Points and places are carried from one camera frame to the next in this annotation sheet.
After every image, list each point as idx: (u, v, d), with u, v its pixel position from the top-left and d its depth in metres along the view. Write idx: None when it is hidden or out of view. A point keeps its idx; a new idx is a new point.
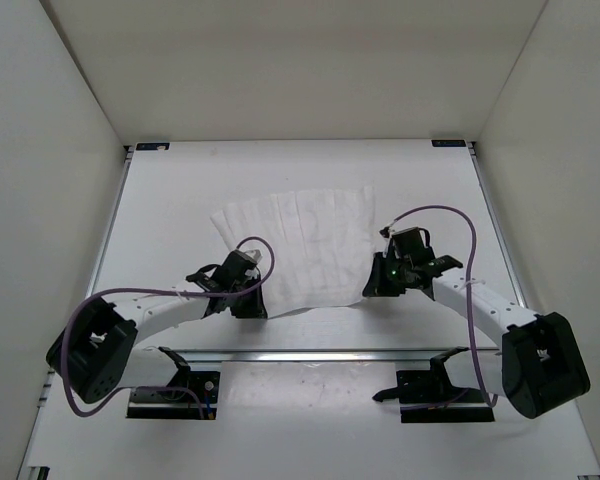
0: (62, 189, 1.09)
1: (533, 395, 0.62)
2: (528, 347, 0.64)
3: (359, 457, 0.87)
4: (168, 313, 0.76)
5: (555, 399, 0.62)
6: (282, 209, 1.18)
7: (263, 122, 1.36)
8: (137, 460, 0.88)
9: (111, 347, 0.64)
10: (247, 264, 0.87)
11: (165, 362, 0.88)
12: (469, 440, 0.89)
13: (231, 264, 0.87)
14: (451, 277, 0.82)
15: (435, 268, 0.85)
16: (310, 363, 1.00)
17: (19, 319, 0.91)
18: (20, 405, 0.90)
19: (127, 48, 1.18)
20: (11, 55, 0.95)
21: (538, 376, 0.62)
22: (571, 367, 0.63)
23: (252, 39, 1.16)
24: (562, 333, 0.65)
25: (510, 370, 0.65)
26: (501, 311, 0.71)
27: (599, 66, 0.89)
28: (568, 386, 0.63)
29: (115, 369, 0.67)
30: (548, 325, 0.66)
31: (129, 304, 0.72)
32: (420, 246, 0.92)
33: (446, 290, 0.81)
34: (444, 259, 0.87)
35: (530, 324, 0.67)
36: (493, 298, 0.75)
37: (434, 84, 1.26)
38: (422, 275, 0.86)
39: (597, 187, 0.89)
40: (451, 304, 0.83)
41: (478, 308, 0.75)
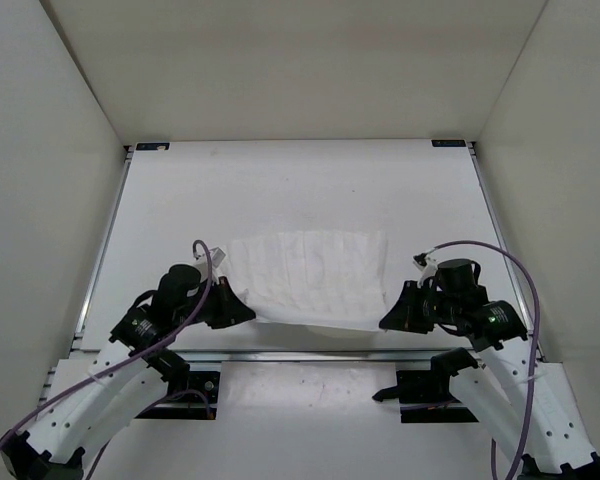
0: (62, 190, 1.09)
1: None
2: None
3: (358, 456, 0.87)
4: (94, 403, 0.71)
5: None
6: (288, 250, 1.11)
7: (263, 123, 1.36)
8: (137, 460, 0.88)
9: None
10: (184, 287, 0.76)
11: (151, 381, 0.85)
12: (468, 439, 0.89)
13: (164, 292, 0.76)
14: (510, 357, 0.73)
15: (488, 317, 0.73)
16: (309, 363, 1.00)
17: (19, 321, 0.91)
18: (21, 404, 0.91)
19: (128, 49, 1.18)
20: (13, 55, 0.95)
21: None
22: None
23: (252, 39, 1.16)
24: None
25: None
26: (558, 438, 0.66)
27: (599, 68, 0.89)
28: None
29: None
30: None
31: (45, 422, 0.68)
32: (471, 286, 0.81)
33: (501, 368, 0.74)
34: (505, 316, 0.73)
35: (586, 465, 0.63)
36: (554, 411, 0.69)
37: (434, 84, 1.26)
38: (473, 324, 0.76)
39: (597, 189, 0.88)
40: (497, 375, 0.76)
41: (534, 417, 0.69)
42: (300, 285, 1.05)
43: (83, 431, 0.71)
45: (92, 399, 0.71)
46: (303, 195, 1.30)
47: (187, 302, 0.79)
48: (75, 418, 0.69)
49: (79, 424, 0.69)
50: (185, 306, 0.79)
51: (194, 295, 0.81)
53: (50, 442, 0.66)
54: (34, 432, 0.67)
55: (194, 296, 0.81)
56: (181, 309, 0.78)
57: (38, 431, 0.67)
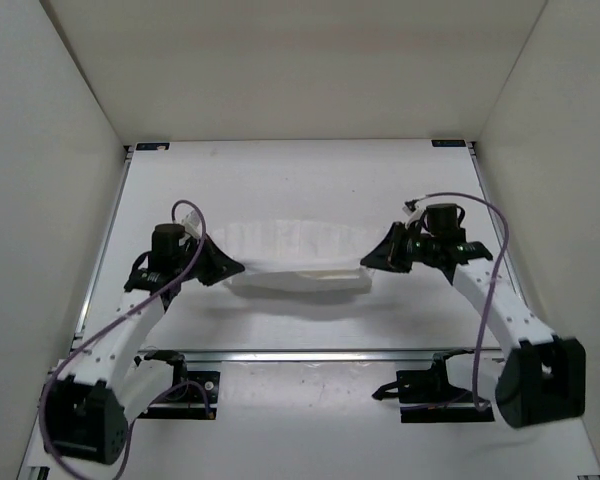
0: (62, 190, 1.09)
1: (524, 410, 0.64)
2: (535, 366, 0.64)
3: (358, 457, 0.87)
4: (131, 340, 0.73)
5: (543, 416, 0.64)
6: (284, 236, 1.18)
7: (263, 123, 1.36)
8: (137, 461, 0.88)
9: (96, 410, 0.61)
10: (175, 237, 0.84)
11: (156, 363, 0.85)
12: (468, 440, 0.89)
13: (160, 246, 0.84)
14: (476, 271, 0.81)
15: (463, 253, 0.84)
16: (309, 363, 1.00)
17: (19, 321, 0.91)
18: (21, 404, 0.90)
19: (128, 49, 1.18)
20: (13, 56, 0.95)
21: (535, 392, 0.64)
22: (571, 398, 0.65)
23: (253, 39, 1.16)
24: (573, 364, 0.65)
25: (510, 380, 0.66)
26: (518, 323, 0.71)
27: (599, 67, 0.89)
28: (561, 413, 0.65)
29: (117, 422, 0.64)
30: (563, 350, 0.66)
31: (88, 363, 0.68)
32: (454, 227, 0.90)
33: (470, 283, 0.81)
34: (473, 248, 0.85)
35: (544, 342, 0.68)
36: (514, 303, 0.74)
37: (434, 84, 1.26)
38: (448, 258, 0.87)
39: (597, 189, 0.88)
40: (468, 294, 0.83)
41: (495, 310, 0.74)
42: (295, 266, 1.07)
43: (124, 369, 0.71)
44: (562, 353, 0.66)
45: (130, 333, 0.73)
46: (303, 195, 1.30)
47: (182, 252, 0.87)
48: (119, 350, 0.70)
49: (122, 358, 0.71)
50: (181, 257, 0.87)
51: (185, 246, 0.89)
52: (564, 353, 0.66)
53: (101, 373, 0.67)
54: (79, 373, 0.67)
55: (185, 245, 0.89)
56: (179, 259, 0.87)
57: (83, 372, 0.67)
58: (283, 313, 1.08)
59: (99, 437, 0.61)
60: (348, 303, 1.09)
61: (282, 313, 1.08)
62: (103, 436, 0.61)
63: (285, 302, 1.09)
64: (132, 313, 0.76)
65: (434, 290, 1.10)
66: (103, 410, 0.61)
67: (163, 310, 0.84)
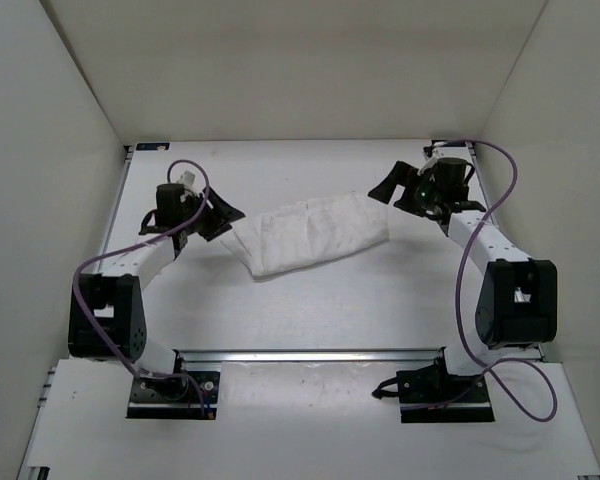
0: (63, 189, 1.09)
1: (495, 321, 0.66)
2: (507, 278, 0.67)
3: (358, 457, 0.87)
4: (150, 260, 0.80)
5: (515, 332, 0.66)
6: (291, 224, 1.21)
7: (263, 123, 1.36)
8: (137, 461, 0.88)
9: (125, 295, 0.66)
10: (176, 193, 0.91)
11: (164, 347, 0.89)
12: (468, 440, 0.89)
13: (164, 201, 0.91)
14: (470, 217, 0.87)
15: (459, 208, 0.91)
16: (310, 363, 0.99)
17: (19, 321, 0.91)
18: (21, 404, 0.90)
19: (128, 49, 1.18)
20: (13, 55, 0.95)
21: (505, 303, 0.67)
22: (542, 313, 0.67)
23: (253, 39, 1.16)
24: (546, 280, 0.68)
25: (486, 292, 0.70)
26: (498, 249, 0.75)
27: (598, 68, 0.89)
28: (534, 329, 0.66)
29: (139, 320, 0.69)
30: (537, 269, 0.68)
31: (113, 267, 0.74)
32: (459, 183, 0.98)
33: (460, 225, 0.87)
34: (469, 203, 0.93)
35: (522, 263, 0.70)
36: (498, 239, 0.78)
37: (434, 83, 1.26)
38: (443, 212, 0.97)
39: (597, 189, 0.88)
40: (460, 239, 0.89)
41: (480, 241, 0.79)
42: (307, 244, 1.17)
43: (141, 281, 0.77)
44: (535, 267, 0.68)
45: (148, 256, 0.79)
46: (303, 195, 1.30)
47: (184, 207, 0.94)
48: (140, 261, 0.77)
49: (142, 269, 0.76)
50: (183, 212, 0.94)
51: (186, 202, 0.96)
52: (537, 270, 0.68)
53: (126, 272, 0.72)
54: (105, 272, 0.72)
55: (187, 200, 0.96)
56: (184, 213, 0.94)
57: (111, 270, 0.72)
58: (283, 314, 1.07)
59: (125, 320, 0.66)
60: (348, 303, 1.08)
61: (282, 313, 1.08)
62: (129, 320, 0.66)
63: (285, 302, 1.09)
64: (151, 242, 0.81)
65: (435, 289, 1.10)
66: (132, 296, 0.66)
67: (172, 256, 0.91)
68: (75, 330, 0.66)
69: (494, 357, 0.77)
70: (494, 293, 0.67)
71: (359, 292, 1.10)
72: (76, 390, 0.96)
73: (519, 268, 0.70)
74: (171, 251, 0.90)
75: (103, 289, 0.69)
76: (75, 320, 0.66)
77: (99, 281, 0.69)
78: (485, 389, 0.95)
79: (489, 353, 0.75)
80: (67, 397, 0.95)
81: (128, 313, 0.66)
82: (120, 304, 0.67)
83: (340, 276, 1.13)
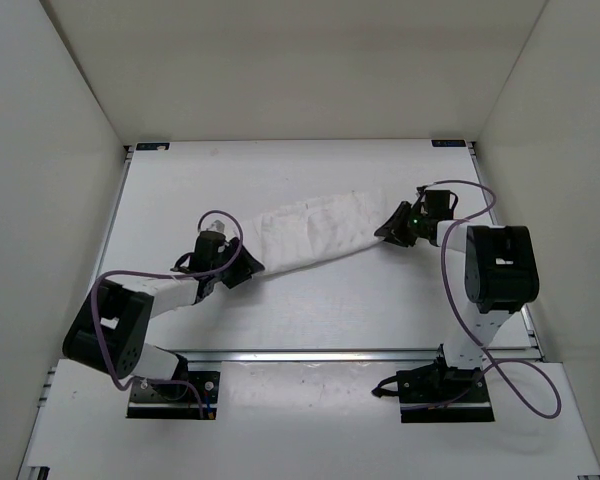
0: (63, 189, 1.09)
1: (480, 278, 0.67)
2: (486, 240, 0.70)
3: (358, 456, 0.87)
4: (172, 292, 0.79)
5: (502, 285, 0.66)
6: (291, 225, 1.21)
7: (263, 123, 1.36)
8: (137, 461, 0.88)
9: (135, 314, 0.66)
10: (216, 241, 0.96)
11: (168, 353, 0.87)
12: (468, 441, 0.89)
13: (202, 247, 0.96)
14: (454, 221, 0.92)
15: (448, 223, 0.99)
16: (309, 363, 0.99)
17: (19, 320, 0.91)
18: (20, 404, 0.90)
19: (129, 49, 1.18)
20: (13, 55, 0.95)
21: (487, 259, 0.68)
22: (524, 268, 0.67)
23: (253, 39, 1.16)
24: (524, 239, 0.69)
25: (470, 258, 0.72)
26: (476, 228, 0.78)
27: (599, 67, 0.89)
28: (517, 283, 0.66)
29: (138, 341, 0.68)
30: (513, 233, 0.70)
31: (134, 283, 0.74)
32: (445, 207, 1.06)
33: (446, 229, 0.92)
34: None
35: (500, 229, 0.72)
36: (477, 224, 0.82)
37: (434, 83, 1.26)
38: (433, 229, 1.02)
39: (597, 188, 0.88)
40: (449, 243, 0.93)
41: (459, 229, 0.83)
42: (307, 247, 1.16)
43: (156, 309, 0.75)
44: (510, 232, 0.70)
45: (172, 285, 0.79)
46: (303, 194, 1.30)
47: (219, 257, 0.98)
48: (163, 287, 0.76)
49: (162, 296, 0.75)
50: (217, 261, 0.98)
51: (222, 253, 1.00)
52: (513, 235, 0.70)
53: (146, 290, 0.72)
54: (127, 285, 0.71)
55: (223, 252, 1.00)
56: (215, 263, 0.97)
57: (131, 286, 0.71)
58: (283, 314, 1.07)
59: (122, 338, 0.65)
60: (348, 304, 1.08)
61: (282, 313, 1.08)
62: (127, 338, 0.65)
63: (285, 303, 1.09)
64: (176, 277, 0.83)
65: (435, 289, 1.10)
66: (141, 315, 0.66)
67: (192, 299, 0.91)
68: (74, 330, 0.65)
69: (487, 333, 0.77)
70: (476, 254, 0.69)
71: (359, 292, 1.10)
72: (75, 390, 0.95)
73: (498, 235, 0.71)
74: (190, 296, 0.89)
75: (117, 300, 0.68)
76: (77, 323, 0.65)
77: (116, 292, 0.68)
78: (485, 389, 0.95)
79: (484, 323, 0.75)
80: (67, 397, 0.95)
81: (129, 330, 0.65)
82: (128, 321, 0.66)
83: (340, 277, 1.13)
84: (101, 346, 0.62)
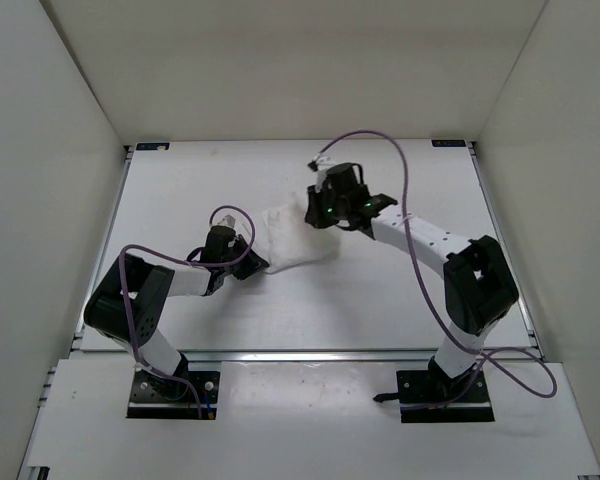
0: (63, 189, 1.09)
1: (473, 311, 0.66)
2: (464, 271, 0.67)
3: (358, 457, 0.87)
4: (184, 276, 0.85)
5: (492, 308, 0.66)
6: (291, 225, 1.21)
7: (262, 123, 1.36)
8: (137, 461, 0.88)
9: (155, 282, 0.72)
10: (226, 238, 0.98)
11: (170, 348, 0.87)
12: (468, 441, 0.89)
13: (213, 243, 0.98)
14: (390, 217, 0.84)
15: (375, 209, 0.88)
16: (309, 363, 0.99)
17: (19, 319, 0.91)
18: (20, 404, 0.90)
19: (129, 50, 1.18)
20: (13, 56, 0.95)
21: (473, 290, 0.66)
22: (503, 282, 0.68)
23: (252, 39, 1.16)
24: (493, 254, 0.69)
25: (450, 290, 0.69)
26: (439, 243, 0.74)
27: (599, 68, 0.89)
28: (503, 299, 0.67)
29: (154, 311, 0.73)
30: (482, 248, 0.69)
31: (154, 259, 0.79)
32: (355, 185, 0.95)
33: (385, 227, 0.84)
34: (379, 200, 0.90)
35: (466, 249, 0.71)
36: (429, 230, 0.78)
37: (434, 83, 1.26)
38: (361, 218, 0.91)
39: (597, 188, 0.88)
40: (392, 241, 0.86)
41: (418, 241, 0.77)
42: (308, 246, 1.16)
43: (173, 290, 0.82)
44: (480, 249, 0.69)
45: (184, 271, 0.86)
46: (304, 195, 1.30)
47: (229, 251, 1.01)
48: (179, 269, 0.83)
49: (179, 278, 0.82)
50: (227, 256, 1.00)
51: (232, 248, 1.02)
52: (484, 252, 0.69)
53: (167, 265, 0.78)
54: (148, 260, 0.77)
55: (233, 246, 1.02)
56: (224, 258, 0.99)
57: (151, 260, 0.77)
58: (283, 314, 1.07)
59: (144, 303, 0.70)
60: (348, 303, 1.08)
61: (282, 313, 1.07)
62: (147, 304, 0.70)
63: (285, 302, 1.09)
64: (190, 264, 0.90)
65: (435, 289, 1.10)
66: (161, 284, 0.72)
67: (202, 290, 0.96)
68: (96, 296, 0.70)
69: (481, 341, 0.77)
70: (459, 291, 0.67)
71: (359, 292, 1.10)
72: (76, 389, 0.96)
73: (466, 256, 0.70)
74: (202, 285, 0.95)
75: (138, 271, 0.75)
76: (95, 291, 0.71)
77: (138, 264, 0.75)
78: (485, 389, 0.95)
79: (479, 339, 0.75)
80: (67, 397, 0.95)
81: (149, 299, 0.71)
82: (148, 290, 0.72)
83: (340, 276, 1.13)
84: (127, 304, 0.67)
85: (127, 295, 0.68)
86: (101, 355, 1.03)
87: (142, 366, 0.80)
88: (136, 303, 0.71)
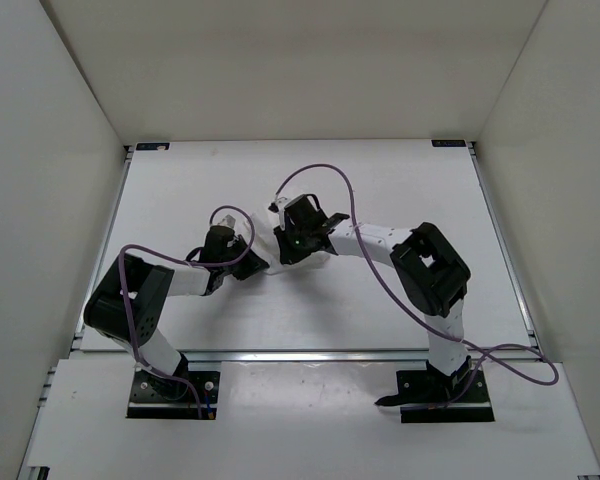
0: (63, 189, 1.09)
1: (432, 295, 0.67)
2: (411, 258, 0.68)
3: (358, 456, 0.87)
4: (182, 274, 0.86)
5: (447, 288, 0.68)
6: None
7: (262, 122, 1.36)
8: (137, 461, 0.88)
9: (155, 282, 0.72)
10: (224, 237, 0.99)
11: (170, 347, 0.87)
12: (468, 440, 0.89)
13: (212, 241, 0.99)
14: (344, 228, 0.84)
15: (330, 227, 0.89)
16: (309, 363, 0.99)
17: (19, 319, 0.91)
18: (20, 404, 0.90)
19: (128, 50, 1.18)
20: (14, 56, 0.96)
21: (424, 274, 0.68)
22: (450, 261, 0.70)
23: (252, 39, 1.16)
24: (436, 239, 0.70)
25: (406, 280, 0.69)
26: (386, 239, 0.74)
27: (599, 67, 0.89)
28: (453, 279, 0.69)
29: (155, 310, 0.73)
30: (425, 234, 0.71)
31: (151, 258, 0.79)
32: (314, 213, 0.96)
33: (340, 239, 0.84)
34: (332, 217, 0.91)
35: (410, 237, 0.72)
36: (376, 229, 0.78)
37: (433, 83, 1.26)
38: (320, 237, 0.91)
39: (597, 188, 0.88)
40: (350, 251, 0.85)
41: (367, 243, 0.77)
42: None
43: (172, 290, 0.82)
44: (423, 235, 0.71)
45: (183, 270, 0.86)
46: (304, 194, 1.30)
47: (229, 250, 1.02)
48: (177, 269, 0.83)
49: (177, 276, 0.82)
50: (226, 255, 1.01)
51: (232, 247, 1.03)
52: (427, 237, 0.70)
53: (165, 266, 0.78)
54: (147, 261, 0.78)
55: (233, 246, 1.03)
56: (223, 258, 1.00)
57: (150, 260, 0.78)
58: (282, 314, 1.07)
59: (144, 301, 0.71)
60: (347, 303, 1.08)
61: (282, 313, 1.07)
62: (147, 303, 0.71)
63: (284, 302, 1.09)
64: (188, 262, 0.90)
65: None
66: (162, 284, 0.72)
67: (202, 290, 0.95)
68: (96, 296, 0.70)
69: (457, 326, 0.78)
70: (412, 277, 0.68)
71: (359, 292, 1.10)
72: (76, 389, 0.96)
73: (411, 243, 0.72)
74: (202, 285, 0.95)
75: (138, 272, 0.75)
76: (96, 292, 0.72)
77: (137, 264, 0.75)
78: (485, 389, 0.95)
79: (452, 322, 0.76)
80: (67, 396, 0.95)
81: (150, 298, 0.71)
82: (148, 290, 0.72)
83: (340, 277, 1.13)
84: (127, 303, 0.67)
85: (127, 295, 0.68)
86: (102, 354, 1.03)
87: (143, 366, 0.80)
88: (136, 302, 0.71)
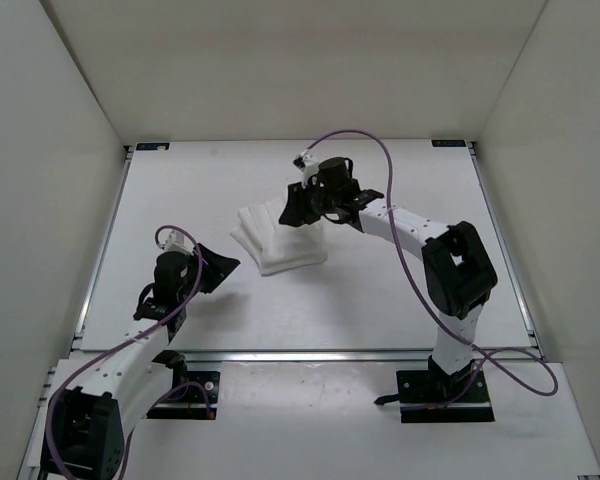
0: (63, 189, 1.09)
1: (453, 295, 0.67)
2: (442, 256, 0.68)
3: (358, 456, 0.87)
4: (139, 360, 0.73)
5: (469, 291, 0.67)
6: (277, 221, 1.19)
7: (262, 122, 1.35)
8: (136, 462, 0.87)
9: (98, 426, 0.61)
10: (177, 268, 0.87)
11: (155, 368, 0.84)
12: (467, 440, 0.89)
13: (165, 279, 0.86)
14: (376, 208, 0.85)
15: (363, 203, 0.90)
16: (309, 363, 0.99)
17: (18, 319, 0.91)
18: (20, 404, 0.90)
19: (128, 50, 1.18)
20: (14, 56, 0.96)
21: (451, 276, 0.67)
22: (481, 266, 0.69)
23: (253, 39, 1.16)
24: (471, 239, 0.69)
25: (430, 276, 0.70)
26: (420, 229, 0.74)
27: (599, 67, 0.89)
28: (479, 284, 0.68)
29: (115, 441, 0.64)
30: (460, 234, 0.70)
31: (94, 378, 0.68)
32: (348, 180, 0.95)
33: (371, 218, 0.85)
34: (367, 194, 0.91)
35: (445, 234, 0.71)
36: (412, 218, 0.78)
37: (433, 83, 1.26)
38: (349, 211, 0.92)
39: (597, 187, 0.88)
40: (379, 232, 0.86)
41: (400, 230, 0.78)
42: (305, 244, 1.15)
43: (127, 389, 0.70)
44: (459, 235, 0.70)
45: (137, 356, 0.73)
46: None
47: (183, 281, 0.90)
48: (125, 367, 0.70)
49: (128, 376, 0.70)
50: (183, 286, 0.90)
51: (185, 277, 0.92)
52: (462, 237, 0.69)
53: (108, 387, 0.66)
54: (87, 386, 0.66)
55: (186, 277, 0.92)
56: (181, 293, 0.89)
57: (91, 385, 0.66)
58: (283, 313, 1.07)
59: (97, 450, 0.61)
60: (347, 303, 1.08)
61: (282, 313, 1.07)
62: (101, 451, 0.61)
63: (285, 302, 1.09)
64: (140, 336, 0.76)
65: None
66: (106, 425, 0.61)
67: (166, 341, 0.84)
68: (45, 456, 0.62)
69: (470, 329, 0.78)
70: (438, 275, 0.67)
71: (360, 292, 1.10)
72: None
73: (445, 242, 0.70)
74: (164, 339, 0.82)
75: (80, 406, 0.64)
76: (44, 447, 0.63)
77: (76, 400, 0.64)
78: (485, 389, 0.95)
79: (466, 324, 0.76)
80: None
81: (98, 445, 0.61)
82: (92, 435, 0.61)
83: (340, 277, 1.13)
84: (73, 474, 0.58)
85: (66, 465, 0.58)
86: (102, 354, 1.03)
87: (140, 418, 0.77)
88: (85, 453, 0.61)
